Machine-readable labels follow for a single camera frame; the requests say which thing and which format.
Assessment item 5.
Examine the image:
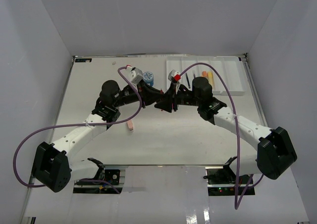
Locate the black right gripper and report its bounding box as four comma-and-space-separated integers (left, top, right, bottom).
155, 82, 202, 113

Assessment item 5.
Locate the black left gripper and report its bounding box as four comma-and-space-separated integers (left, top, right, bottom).
113, 79, 165, 109

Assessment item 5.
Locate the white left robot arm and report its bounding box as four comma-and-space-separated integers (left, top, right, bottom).
31, 80, 163, 193

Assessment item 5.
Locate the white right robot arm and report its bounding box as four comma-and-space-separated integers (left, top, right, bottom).
155, 77, 297, 184

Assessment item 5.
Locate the blue jar with label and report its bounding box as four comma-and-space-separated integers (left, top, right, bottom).
143, 71, 154, 87

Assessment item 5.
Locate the pink correction tape dispenser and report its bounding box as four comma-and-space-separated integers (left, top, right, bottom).
126, 120, 134, 132

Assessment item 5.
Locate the yellow highlighter in tray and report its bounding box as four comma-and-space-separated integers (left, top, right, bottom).
207, 71, 215, 89

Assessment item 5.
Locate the white divided organizer tray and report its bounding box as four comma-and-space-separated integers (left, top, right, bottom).
166, 56, 246, 96

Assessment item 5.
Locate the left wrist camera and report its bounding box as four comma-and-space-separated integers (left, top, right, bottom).
126, 65, 143, 85

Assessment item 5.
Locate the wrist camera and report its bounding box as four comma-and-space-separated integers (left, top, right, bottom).
168, 69, 181, 94
126, 65, 143, 85

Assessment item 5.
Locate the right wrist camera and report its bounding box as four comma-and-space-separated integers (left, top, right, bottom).
168, 69, 181, 94

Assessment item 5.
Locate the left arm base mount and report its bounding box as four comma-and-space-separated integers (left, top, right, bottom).
71, 158, 126, 194

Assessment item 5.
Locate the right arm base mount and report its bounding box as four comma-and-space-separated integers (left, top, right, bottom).
203, 156, 255, 196

